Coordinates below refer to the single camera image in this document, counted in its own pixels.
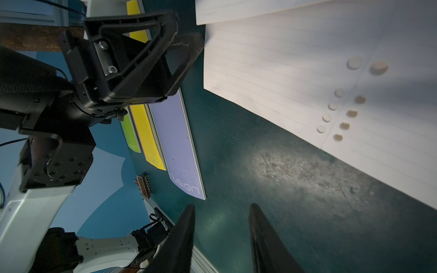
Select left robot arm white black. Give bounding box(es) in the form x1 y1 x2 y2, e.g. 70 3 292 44
1 10 204 273

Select green cover notebook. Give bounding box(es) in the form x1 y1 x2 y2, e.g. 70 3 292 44
121 113 142 154

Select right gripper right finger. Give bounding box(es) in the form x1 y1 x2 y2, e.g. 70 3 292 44
249 203 304 273

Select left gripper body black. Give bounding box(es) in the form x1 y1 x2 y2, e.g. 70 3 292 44
1 47 123 131

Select pink cherry blossom tree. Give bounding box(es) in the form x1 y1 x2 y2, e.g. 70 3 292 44
1 23 84 52

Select small notebook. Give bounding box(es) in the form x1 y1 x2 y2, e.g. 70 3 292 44
195 0 324 26

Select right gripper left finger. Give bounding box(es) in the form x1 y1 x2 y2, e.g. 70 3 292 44
145 204 195 273

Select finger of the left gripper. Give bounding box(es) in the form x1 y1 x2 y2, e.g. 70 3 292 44
59 10 179 104
137 33 204 102

